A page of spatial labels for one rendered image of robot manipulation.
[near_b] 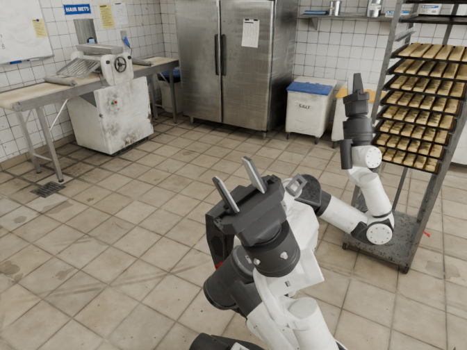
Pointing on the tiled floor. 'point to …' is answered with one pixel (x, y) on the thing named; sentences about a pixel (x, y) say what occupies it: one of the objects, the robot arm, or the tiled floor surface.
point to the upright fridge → (235, 60)
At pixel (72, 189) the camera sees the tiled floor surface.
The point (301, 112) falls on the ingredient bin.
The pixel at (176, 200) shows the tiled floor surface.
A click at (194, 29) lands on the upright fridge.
